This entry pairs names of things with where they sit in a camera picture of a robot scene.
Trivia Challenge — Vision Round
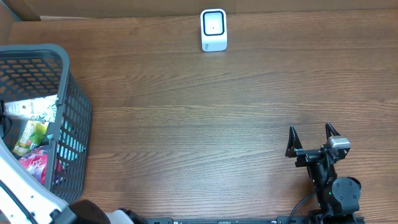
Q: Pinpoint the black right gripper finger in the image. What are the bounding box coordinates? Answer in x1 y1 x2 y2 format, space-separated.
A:
325 122 340 139
285 126 303 158

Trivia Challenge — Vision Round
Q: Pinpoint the grey plastic shopping basket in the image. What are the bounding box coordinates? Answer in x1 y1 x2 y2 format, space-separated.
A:
1 44 92 203

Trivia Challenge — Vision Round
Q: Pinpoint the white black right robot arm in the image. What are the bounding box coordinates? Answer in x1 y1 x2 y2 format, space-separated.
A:
285 123 364 223

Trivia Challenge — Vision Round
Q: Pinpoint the white tube with gold cap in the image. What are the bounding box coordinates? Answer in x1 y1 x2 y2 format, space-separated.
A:
2 95 58 123

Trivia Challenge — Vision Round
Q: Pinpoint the white barcode scanner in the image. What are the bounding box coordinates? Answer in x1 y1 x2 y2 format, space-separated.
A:
200 9 228 52

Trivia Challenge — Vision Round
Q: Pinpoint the purple pink sanitary pad pack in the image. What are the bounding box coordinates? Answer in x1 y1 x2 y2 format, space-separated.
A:
19 146 48 185

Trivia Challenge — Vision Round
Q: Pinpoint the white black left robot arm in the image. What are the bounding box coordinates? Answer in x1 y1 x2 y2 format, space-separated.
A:
1 141 146 224

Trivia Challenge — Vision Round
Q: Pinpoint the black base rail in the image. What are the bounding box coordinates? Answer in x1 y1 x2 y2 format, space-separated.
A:
144 216 366 224

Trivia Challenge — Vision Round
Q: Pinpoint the teal wet wipes pack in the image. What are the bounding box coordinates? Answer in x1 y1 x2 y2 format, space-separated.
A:
57 121 86 161

